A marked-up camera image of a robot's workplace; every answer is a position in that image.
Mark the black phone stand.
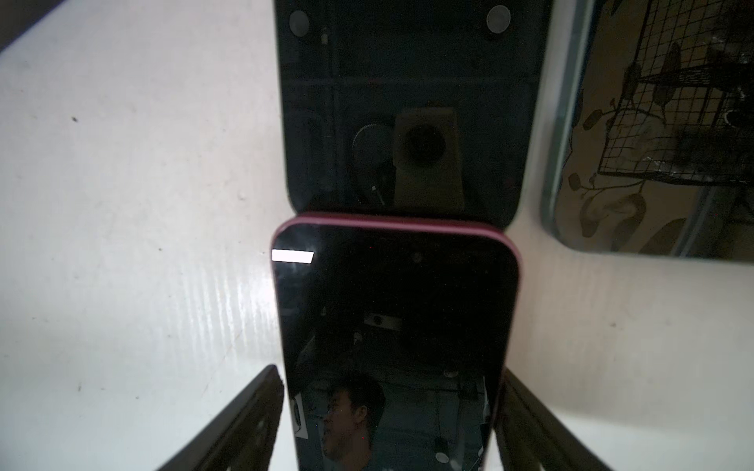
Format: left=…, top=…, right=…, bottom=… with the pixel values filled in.
left=274, top=1, right=552, bottom=228

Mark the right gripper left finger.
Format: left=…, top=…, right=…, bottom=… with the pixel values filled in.
left=161, top=364, right=285, bottom=471

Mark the black phone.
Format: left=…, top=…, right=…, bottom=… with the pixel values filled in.
left=270, top=214, right=520, bottom=470

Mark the black wire basket right wall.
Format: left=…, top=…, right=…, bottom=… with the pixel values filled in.
left=598, top=1, right=753, bottom=186

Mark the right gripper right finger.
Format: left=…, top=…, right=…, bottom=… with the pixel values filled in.
left=493, top=370, right=610, bottom=471

